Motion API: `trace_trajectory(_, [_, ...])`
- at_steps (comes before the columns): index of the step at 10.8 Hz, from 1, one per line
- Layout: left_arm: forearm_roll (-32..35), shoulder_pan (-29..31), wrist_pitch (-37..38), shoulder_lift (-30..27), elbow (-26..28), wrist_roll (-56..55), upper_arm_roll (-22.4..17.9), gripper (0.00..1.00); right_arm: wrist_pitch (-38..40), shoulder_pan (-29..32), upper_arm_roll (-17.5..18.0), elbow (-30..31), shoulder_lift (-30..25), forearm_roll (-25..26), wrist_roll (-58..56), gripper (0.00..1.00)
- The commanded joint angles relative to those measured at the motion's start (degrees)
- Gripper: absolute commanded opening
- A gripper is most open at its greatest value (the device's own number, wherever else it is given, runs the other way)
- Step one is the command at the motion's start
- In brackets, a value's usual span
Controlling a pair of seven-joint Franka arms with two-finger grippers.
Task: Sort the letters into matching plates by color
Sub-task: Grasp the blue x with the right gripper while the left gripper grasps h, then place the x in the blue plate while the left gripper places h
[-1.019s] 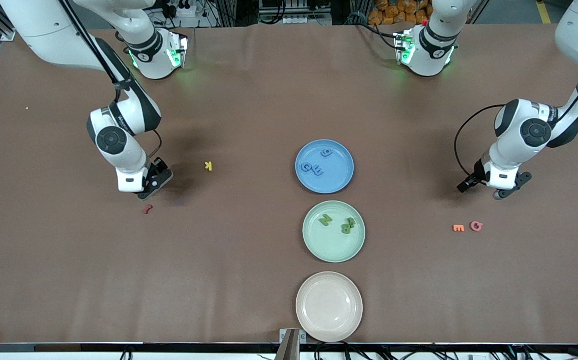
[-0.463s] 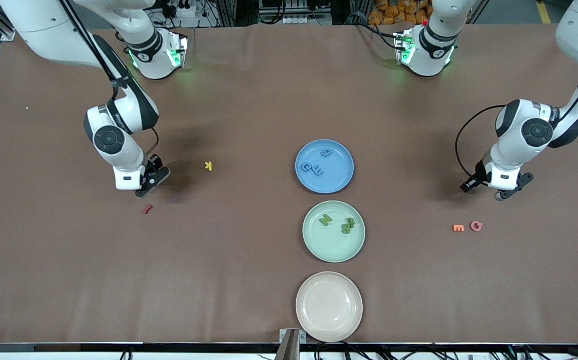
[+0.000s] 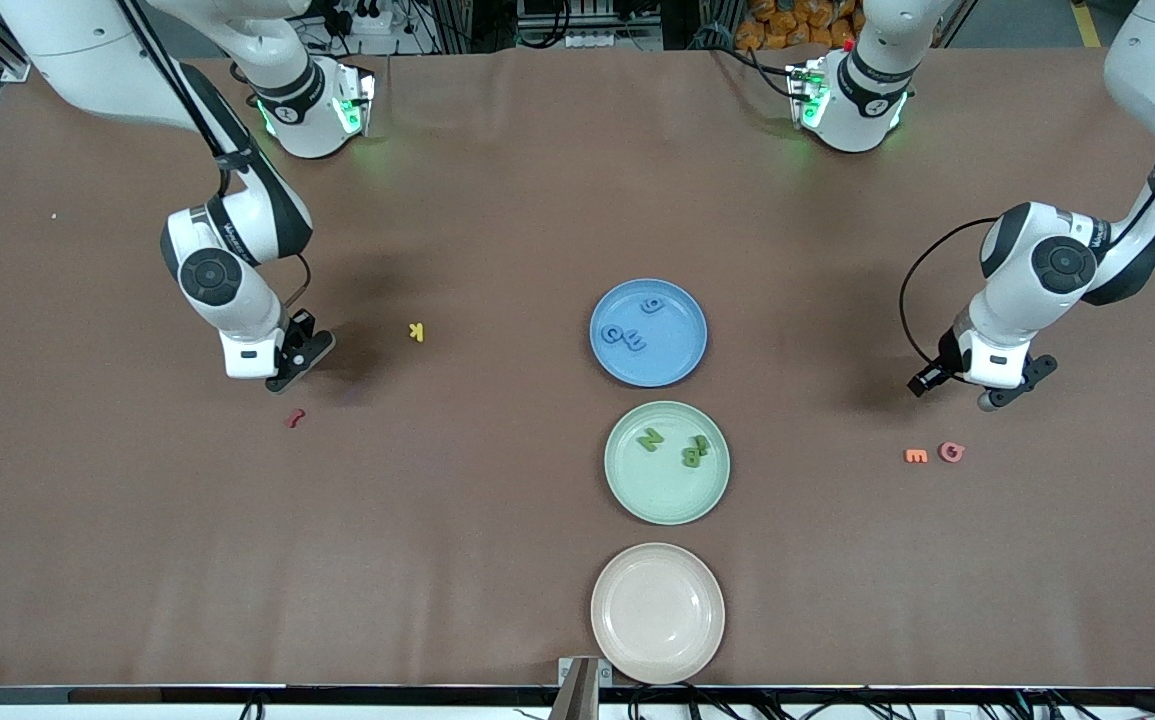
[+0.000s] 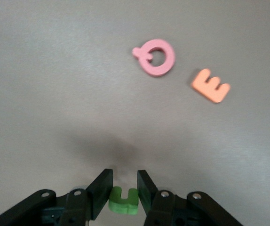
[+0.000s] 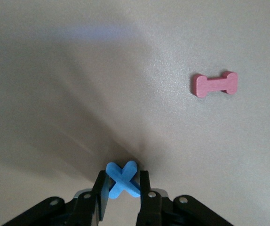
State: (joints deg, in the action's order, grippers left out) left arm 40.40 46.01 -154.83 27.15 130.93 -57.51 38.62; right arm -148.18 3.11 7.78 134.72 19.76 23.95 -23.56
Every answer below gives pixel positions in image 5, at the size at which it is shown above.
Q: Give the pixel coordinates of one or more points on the brown table cover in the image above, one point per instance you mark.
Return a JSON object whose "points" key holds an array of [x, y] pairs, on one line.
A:
{"points": [[55, 70]]}

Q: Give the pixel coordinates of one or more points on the red letter I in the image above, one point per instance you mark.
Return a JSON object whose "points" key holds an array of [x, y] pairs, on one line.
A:
{"points": [[216, 84]]}

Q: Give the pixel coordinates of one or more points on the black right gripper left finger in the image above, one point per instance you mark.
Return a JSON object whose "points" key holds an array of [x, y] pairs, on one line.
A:
{"points": [[83, 209]]}

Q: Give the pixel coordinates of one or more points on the blue letter X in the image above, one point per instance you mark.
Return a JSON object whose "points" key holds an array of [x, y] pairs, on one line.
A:
{"points": [[123, 181]]}

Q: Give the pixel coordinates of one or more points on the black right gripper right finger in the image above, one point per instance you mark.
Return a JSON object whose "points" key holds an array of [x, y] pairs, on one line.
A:
{"points": [[151, 209]]}

